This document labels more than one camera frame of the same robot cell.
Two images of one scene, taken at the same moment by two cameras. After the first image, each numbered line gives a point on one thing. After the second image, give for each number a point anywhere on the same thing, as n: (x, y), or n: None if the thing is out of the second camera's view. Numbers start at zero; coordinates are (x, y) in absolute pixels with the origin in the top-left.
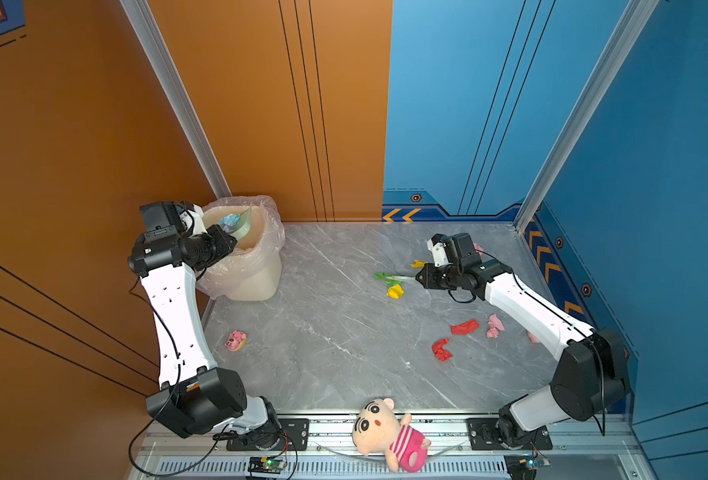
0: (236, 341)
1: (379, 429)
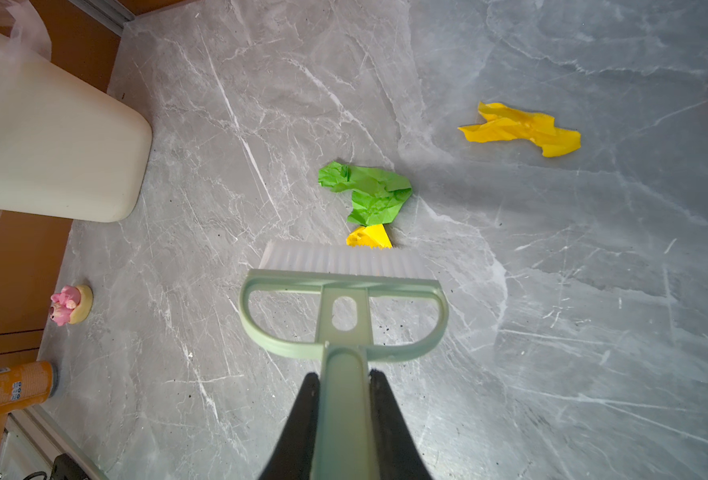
0: (71, 305)
1: None
